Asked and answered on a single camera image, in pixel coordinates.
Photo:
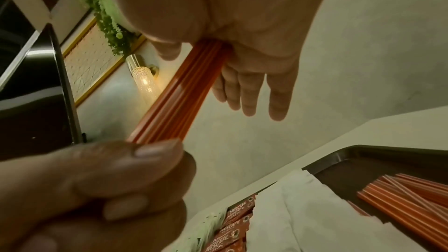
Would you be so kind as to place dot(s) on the black wall television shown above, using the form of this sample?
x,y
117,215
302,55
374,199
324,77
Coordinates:
x,y
35,123

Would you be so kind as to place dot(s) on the green plant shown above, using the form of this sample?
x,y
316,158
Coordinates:
x,y
105,18

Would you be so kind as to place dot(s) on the glass tube wall lamp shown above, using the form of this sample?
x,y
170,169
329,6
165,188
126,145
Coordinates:
x,y
143,79

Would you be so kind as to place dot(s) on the brown tray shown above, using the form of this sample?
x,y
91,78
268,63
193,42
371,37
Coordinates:
x,y
385,162

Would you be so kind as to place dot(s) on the orange stirrer sticks bundle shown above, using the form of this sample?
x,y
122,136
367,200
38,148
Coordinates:
x,y
185,93

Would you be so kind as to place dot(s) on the person's left hand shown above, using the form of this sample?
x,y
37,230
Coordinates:
x,y
87,190

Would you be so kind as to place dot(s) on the pile of red stirrer sticks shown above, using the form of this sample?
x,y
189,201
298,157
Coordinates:
x,y
402,206

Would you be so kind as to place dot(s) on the row of red Nescafe sachets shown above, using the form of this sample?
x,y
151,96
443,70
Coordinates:
x,y
234,228

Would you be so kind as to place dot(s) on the row of tea bags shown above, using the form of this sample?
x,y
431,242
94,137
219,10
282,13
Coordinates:
x,y
206,228

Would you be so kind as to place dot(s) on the person's right hand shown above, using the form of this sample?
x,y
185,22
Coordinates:
x,y
227,2

